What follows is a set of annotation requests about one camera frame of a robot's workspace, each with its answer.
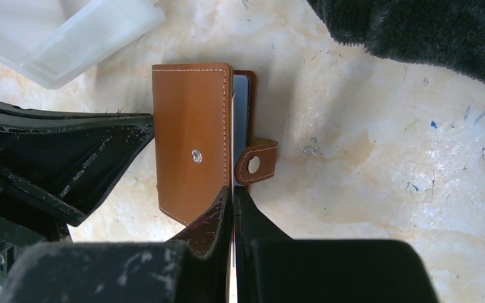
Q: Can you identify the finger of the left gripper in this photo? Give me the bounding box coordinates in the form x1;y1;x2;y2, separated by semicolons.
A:
0;102;154;227

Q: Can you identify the black floral plush blanket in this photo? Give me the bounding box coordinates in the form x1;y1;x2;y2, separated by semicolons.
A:
308;0;485;84

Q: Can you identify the white translucent plastic card box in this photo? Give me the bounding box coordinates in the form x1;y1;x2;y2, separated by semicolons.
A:
0;1;165;89

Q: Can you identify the thin credit card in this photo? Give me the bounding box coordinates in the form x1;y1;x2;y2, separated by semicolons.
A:
229;93;238;303

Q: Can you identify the brown leather card holder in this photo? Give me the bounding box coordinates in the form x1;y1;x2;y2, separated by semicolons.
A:
152;62;278;225

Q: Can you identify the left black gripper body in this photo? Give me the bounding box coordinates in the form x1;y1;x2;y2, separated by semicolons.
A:
0;179;73;268

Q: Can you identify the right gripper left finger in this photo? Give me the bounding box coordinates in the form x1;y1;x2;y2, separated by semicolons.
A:
0;187;232;302

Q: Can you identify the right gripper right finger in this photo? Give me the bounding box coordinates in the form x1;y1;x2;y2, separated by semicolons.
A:
233;186;438;302

